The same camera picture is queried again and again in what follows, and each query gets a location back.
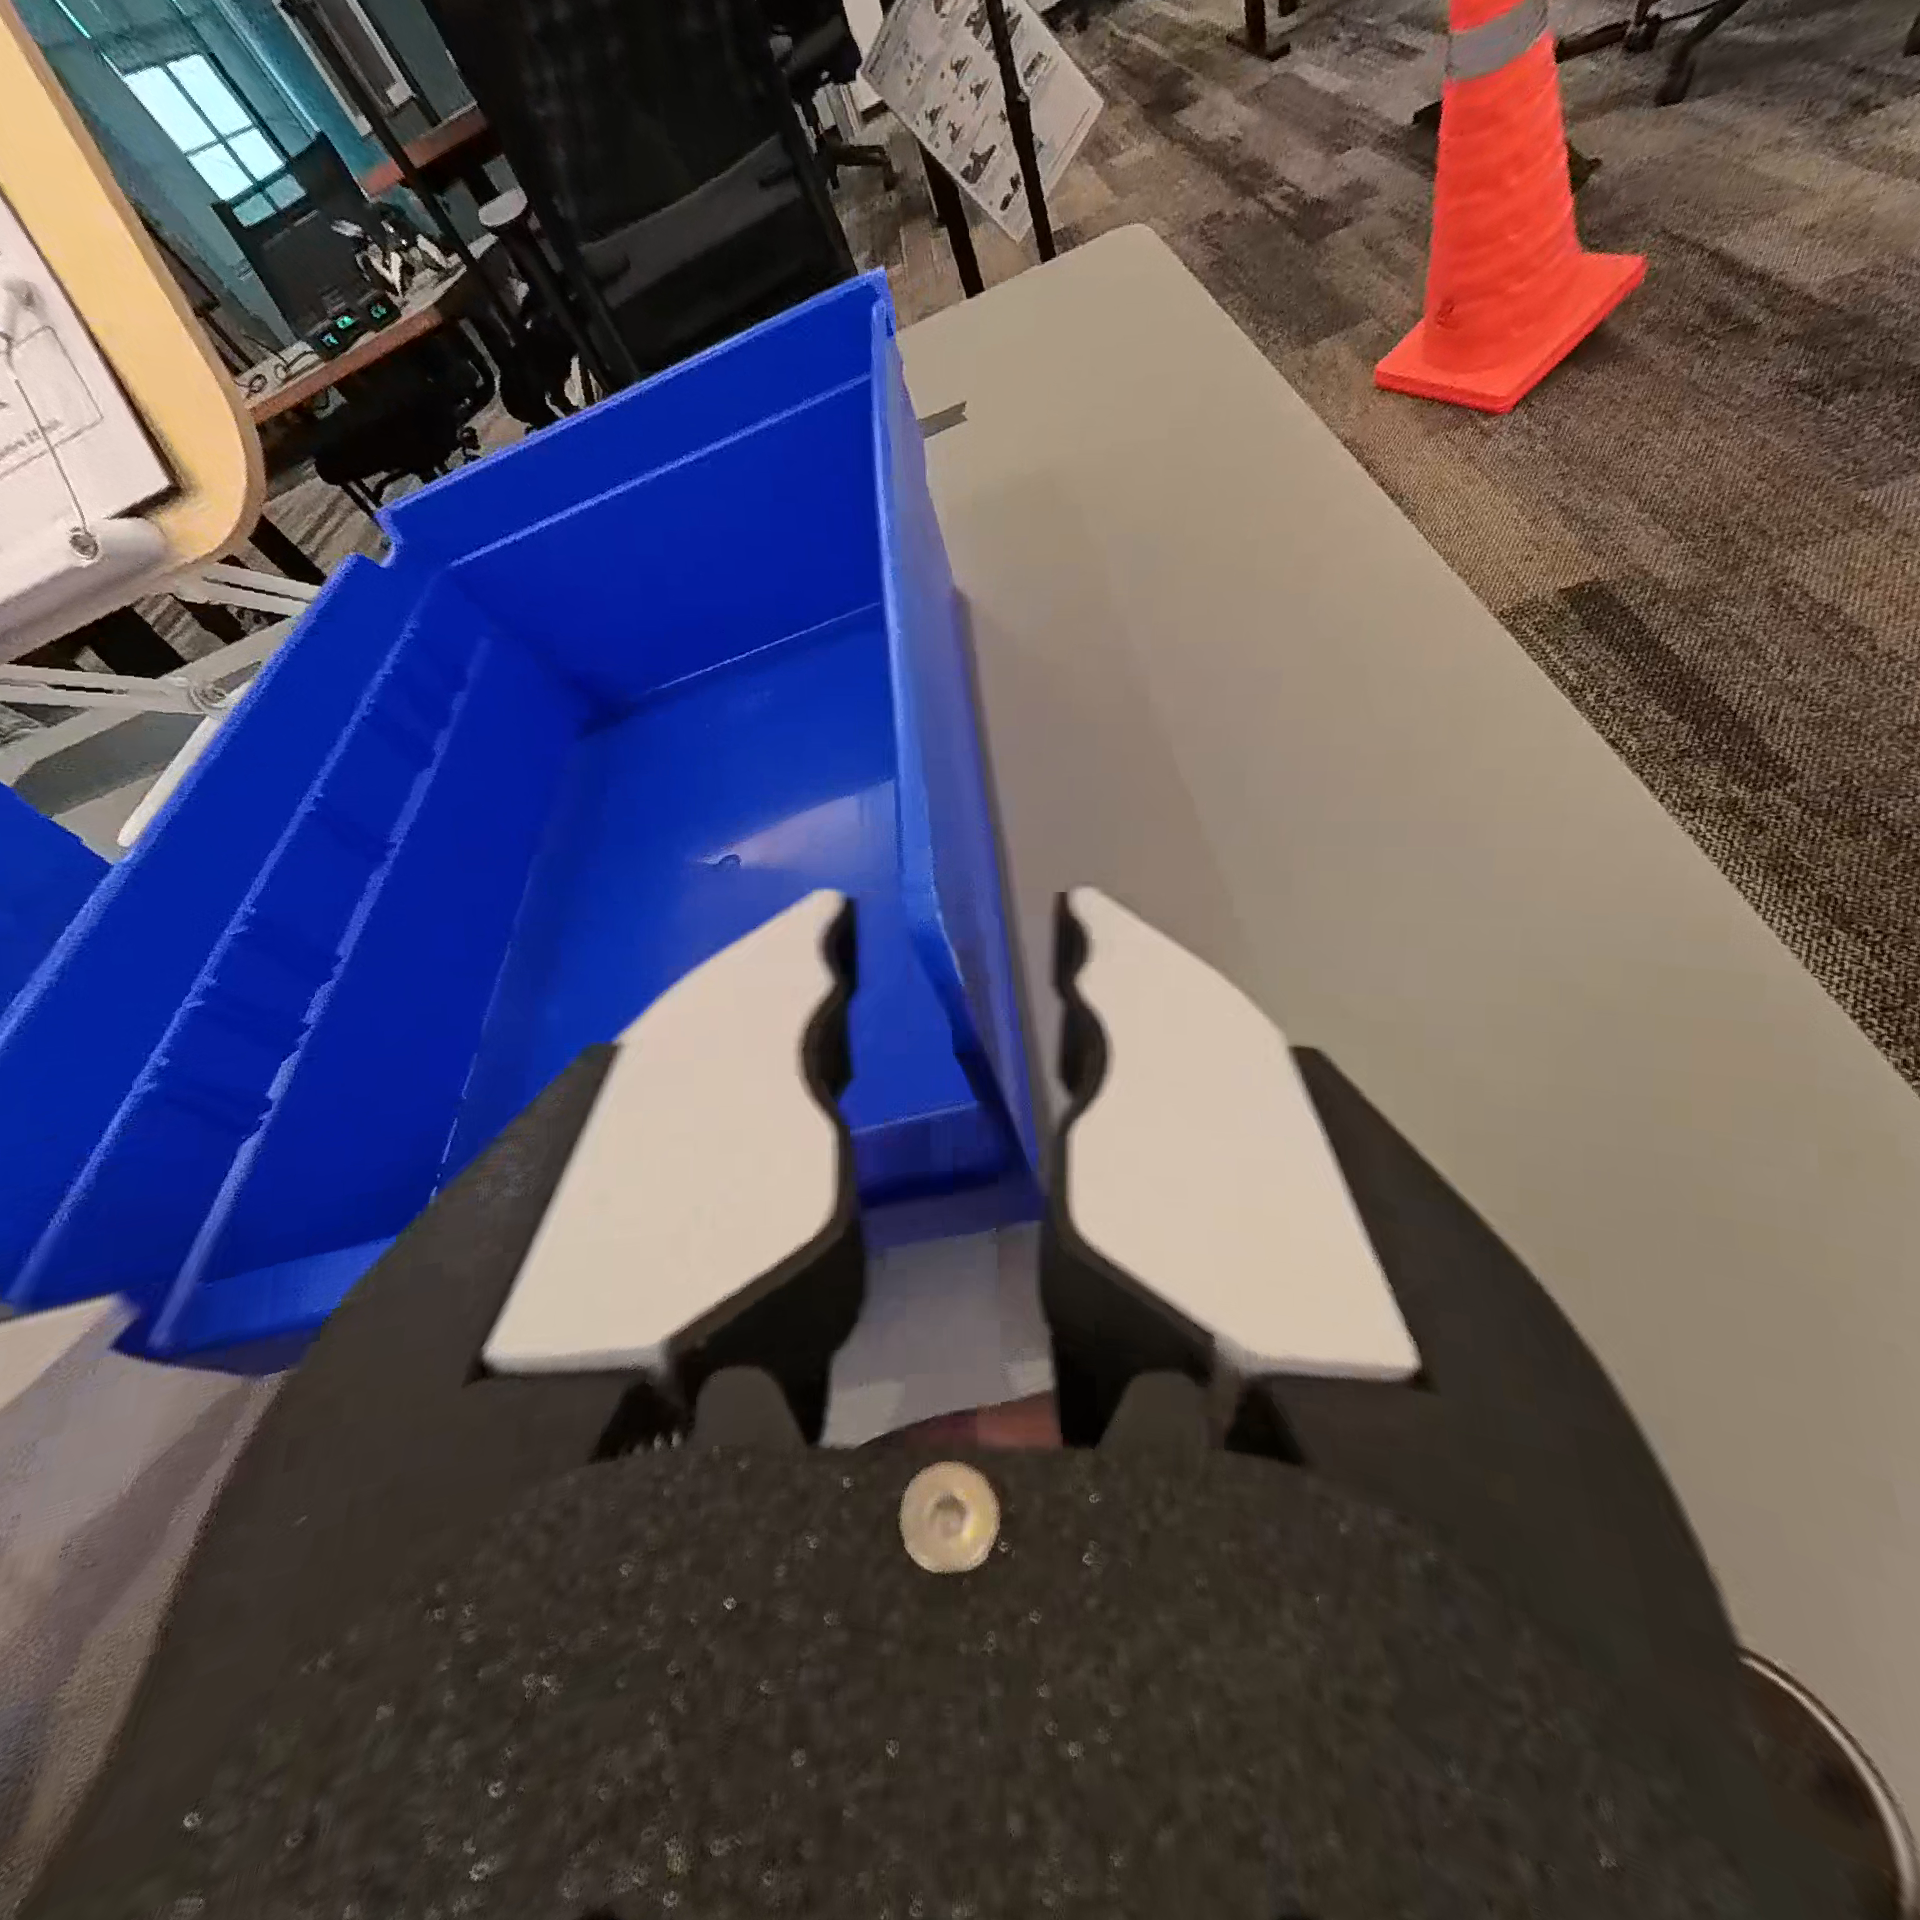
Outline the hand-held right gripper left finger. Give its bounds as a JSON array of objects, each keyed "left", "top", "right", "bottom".
[{"left": 480, "top": 886, "right": 869, "bottom": 1379}]

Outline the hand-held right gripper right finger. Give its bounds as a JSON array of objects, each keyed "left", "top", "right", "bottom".
[{"left": 1042, "top": 886, "right": 1422, "bottom": 1389}]

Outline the blue plastic bin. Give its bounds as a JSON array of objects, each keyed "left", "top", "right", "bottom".
[
  {"left": 0, "top": 780, "right": 114, "bottom": 1021},
  {"left": 0, "top": 268, "right": 1046, "bottom": 1374}
]

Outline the grey desk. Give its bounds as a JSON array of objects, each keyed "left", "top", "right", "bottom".
[{"left": 0, "top": 224, "right": 1920, "bottom": 1920}]

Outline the round metal object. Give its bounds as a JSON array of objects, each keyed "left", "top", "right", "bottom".
[{"left": 1732, "top": 1649, "right": 1894, "bottom": 1920}]

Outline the dark wooden table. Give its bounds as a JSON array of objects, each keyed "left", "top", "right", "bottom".
[{"left": 224, "top": 105, "right": 506, "bottom": 429}]

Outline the orange traffic cone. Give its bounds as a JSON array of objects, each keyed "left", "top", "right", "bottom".
[{"left": 1371, "top": 0, "right": 1648, "bottom": 413}]

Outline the printed instruction sheet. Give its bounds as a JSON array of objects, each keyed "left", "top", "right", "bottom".
[{"left": 0, "top": 193, "right": 174, "bottom": 606}]

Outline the black office chair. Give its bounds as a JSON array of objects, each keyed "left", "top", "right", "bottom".
[{"left": 435, "top": 0, "right": 859, "bottom": 395}]

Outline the printed poster board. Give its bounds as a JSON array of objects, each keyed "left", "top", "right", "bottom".
[{"left": 862, "top": 0, "right": 1105, "bottom": 243}]

